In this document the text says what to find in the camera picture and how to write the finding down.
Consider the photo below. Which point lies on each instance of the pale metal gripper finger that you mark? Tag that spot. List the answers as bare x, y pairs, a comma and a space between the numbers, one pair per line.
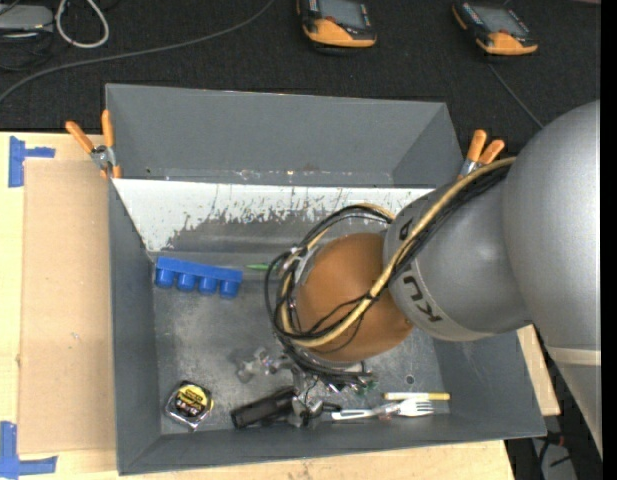
300, 393
313, 414

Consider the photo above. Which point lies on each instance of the black cylindrical tool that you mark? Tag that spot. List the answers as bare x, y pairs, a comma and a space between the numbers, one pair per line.
260, 409

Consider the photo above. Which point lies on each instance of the clear glass thing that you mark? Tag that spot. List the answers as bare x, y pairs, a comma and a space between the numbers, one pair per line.
253, 364

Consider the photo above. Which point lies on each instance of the white plastic fork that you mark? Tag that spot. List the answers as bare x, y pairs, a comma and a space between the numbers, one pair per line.
408, 408

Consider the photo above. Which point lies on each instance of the yellow and white pen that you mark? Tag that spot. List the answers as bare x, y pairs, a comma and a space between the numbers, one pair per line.
418, 396

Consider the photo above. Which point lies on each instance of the yellow and black tape measure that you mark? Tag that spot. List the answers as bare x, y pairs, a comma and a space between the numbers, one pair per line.
189, 402

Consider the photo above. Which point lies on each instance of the grey metal bin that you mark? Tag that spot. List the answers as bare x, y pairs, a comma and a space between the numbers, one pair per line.
198, 328

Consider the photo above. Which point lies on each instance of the small green stick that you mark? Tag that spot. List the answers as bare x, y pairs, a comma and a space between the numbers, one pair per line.
258, 266

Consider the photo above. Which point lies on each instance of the blue four-peg block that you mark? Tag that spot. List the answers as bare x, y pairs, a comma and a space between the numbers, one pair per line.
198, 273

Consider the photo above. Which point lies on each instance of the brown cardboard board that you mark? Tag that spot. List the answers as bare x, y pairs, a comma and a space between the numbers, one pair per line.
63, 293

